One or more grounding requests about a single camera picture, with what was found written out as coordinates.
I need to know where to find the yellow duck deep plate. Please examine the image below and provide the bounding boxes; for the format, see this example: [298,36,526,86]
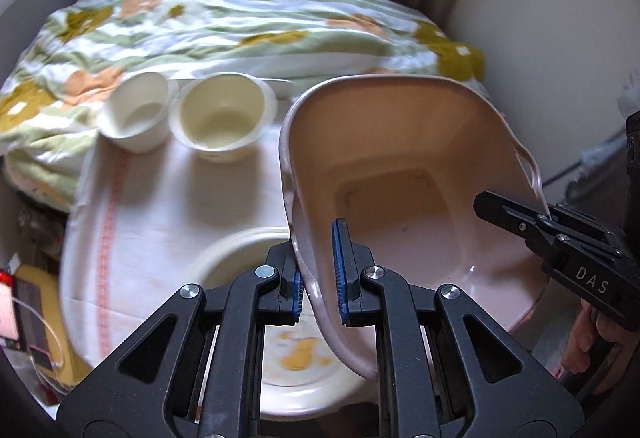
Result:
[192,227,376,421]

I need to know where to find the pink square bowl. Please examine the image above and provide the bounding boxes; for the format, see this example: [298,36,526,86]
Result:
[279,75,548,380]

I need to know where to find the cream duck bowl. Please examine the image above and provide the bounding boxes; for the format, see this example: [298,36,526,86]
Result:
[169,72,278,164]

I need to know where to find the white ribbed bowl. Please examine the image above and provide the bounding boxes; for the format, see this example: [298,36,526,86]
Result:
[96,72,179,154]

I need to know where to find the person's right hand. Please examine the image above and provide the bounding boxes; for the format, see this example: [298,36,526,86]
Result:
[560,301,640,394]

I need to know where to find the clothes on rack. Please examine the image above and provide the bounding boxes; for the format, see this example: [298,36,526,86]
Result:
[565,69,640,203]

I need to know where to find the white pink tablecloth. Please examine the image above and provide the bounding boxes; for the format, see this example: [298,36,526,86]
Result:
[61,126,290,366]

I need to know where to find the floral green duvet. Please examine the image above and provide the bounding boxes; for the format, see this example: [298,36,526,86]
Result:
[1,0,485,213]

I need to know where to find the grey headboard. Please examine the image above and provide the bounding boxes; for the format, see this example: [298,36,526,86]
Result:
[0,0,78,82]

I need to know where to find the red phone with cable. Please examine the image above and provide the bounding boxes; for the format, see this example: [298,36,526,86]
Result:
[1,271,65,380]

